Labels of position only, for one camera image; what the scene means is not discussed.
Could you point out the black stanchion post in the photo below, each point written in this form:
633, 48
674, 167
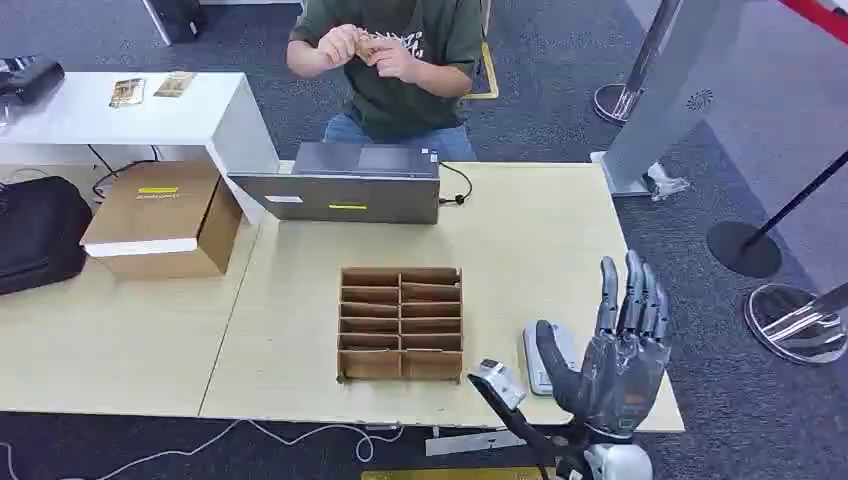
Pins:
742, 248

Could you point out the person's left hand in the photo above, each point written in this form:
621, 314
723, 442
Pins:
394, 61

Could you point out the crumpled clear plastic wrap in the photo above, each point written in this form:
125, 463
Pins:
666, 184

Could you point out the white side table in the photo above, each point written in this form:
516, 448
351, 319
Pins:
132, 119

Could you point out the person's right hand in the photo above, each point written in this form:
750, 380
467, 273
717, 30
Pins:
336, 45

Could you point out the black bag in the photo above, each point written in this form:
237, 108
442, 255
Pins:
36, 232

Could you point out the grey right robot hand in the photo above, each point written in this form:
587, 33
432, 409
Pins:
619, 371

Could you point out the yellow board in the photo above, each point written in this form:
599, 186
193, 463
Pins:
457, 474

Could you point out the white remote control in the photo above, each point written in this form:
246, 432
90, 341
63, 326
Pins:
538, 371

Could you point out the grey standing panel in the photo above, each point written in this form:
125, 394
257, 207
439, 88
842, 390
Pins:
676, 86

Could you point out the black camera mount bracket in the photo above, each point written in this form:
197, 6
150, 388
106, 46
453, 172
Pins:
513, 424

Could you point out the chrome stanchion post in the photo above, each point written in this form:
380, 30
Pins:
639, 66
792, 324

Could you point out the black device case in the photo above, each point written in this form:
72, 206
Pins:
30, 79

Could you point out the person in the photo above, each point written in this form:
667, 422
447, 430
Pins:
397, 99

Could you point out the wooden card box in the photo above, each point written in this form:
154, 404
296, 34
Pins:
399, 324

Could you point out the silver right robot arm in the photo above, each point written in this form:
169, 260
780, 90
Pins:
616, 462

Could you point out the red barrier belt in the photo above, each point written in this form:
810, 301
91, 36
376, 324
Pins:
818, 16

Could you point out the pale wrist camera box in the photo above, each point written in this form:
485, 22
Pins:
503, 384

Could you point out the brown cardboard box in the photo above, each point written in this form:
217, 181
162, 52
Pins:
156, 212

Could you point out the black cabinet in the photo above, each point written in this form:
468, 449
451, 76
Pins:
175, 18

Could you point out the grey laptop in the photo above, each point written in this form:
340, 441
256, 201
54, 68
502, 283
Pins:
344, 195

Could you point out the metal desk bracket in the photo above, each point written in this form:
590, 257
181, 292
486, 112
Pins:
470, 442

